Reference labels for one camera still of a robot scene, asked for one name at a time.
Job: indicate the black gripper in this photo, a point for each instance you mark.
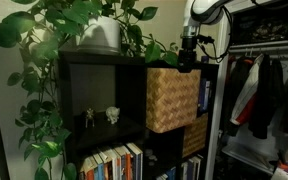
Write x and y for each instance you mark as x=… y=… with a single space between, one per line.
x=187 y=56

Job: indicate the woven bamboo basket drawer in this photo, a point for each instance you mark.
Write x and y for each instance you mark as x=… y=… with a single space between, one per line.
x=172 y=100

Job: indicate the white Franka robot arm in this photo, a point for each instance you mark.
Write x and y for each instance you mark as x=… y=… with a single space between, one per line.
x=204 y=8

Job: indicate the small blue container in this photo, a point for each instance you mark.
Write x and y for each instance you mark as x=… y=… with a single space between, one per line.
x=204 y=59

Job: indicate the dark jacket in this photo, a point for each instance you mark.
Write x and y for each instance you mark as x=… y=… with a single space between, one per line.
x=235 y=86

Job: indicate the black cube bookshelf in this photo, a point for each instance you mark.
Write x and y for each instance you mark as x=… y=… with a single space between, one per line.
x=130 y=86

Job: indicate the white and red jacket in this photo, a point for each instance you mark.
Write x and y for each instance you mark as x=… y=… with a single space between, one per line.
x=247 y=93

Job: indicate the closet rod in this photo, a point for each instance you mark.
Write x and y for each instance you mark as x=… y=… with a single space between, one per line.
x=267 y=48

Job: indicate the woven bamboo basket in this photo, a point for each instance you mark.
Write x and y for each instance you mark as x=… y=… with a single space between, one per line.
x=195 y=136

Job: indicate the dark patterned box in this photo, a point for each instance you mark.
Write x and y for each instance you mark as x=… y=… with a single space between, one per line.
x=264 y=25

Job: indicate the white plant pot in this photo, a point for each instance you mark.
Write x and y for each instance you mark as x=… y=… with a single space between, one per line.
x=100 y=35

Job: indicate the black jacket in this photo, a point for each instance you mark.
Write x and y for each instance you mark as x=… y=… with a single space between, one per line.
x=267 y=96

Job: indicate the white elephant figurine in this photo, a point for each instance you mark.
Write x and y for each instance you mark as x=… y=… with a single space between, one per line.
x=113 y=115

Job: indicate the brass figurine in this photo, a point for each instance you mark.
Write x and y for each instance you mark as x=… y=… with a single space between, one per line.
x=90 y=117

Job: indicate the white cover book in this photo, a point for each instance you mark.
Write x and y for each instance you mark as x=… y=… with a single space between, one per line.
x=135 y=161

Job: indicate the white closet shelf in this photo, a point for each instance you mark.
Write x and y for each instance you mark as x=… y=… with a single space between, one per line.
x=247 y=158

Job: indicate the orange and white book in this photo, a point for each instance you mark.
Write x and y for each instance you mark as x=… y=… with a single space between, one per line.
x=125 y=165

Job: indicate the blue paperback book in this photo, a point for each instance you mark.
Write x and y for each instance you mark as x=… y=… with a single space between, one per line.
x=98 y=168

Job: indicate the green pothos plant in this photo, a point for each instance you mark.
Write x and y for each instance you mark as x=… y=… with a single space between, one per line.
x=40 y=50

